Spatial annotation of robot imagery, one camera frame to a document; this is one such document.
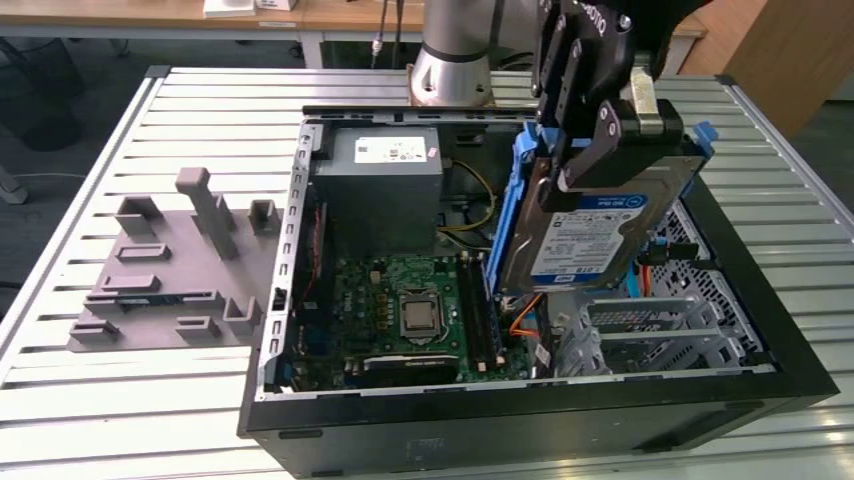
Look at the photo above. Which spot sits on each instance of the black PC case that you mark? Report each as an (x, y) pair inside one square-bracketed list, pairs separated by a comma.
[(467, 425)]

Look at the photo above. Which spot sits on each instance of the small white box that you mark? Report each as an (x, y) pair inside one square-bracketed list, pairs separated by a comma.
[(275, 4)]

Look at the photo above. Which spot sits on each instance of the black graphics card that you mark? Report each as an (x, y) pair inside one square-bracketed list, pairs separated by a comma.
[(407, 370)]

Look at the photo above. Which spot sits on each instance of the grey parts rack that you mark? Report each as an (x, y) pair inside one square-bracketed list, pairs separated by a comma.
[(174, 280)]

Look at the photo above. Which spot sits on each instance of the wooden cabinet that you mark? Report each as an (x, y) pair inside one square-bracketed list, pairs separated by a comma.
[(788, 60)]

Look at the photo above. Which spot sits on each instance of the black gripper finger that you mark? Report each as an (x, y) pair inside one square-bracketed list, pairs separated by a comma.
[(559, 85), (587, 170)]

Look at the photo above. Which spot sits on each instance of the RAM stick in rack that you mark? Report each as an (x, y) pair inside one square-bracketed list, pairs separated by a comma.
[(150, 301)]

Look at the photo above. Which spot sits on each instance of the black office chair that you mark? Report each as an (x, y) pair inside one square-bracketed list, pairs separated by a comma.
[(40, 100)]

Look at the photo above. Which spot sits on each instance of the black RAM slot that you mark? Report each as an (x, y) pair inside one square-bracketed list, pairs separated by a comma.
[(473, 310), (495, 325)]

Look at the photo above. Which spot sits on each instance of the hard disk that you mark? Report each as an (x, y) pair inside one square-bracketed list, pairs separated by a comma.
[(587, 245)]

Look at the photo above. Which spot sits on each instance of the silver CPU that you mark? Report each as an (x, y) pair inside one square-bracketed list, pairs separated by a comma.
[(419, 316)]

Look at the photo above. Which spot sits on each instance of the long wooden desk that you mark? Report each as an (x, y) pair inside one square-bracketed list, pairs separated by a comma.
[(167, 20)]

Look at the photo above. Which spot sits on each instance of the grey power supply unit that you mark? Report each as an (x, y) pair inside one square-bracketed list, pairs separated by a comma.
[(381, 210)]

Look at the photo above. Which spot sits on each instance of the CPU socket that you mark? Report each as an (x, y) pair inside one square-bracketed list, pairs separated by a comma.
[(423, 292)]

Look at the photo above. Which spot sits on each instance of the grey metal stand foot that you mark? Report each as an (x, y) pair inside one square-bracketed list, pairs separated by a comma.
[(14, 192)]

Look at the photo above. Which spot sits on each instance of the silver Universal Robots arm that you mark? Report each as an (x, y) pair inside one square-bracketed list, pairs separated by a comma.
[(454, 30)]

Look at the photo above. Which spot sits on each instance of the large white box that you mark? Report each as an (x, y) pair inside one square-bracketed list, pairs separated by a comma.
[(230, 7)]

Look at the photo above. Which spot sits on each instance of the green motherboard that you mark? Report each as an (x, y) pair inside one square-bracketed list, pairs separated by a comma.
[(361, 305)]

